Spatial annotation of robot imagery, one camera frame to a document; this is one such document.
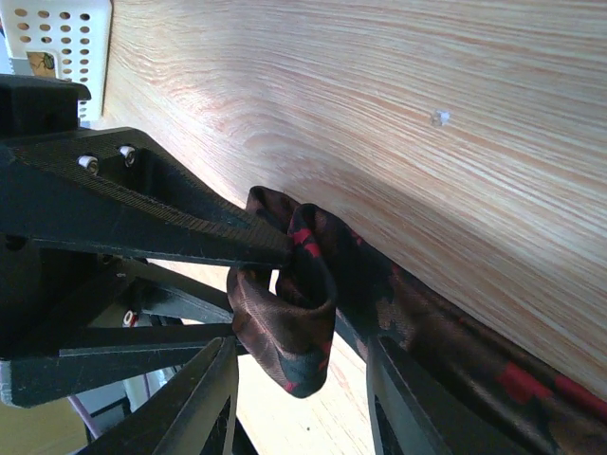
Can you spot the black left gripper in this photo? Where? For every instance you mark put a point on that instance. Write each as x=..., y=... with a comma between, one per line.
x=79, y=208

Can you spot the white perforated plastic basket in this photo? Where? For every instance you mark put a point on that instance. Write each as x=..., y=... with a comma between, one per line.
x=64, y=40

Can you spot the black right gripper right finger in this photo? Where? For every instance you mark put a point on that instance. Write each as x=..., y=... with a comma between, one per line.
x=411, y=413

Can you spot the brown red patterned tie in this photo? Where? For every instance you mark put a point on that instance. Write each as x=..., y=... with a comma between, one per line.
x=338, y=284

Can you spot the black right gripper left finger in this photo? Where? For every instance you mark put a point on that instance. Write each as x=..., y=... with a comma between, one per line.
x=194, y=413

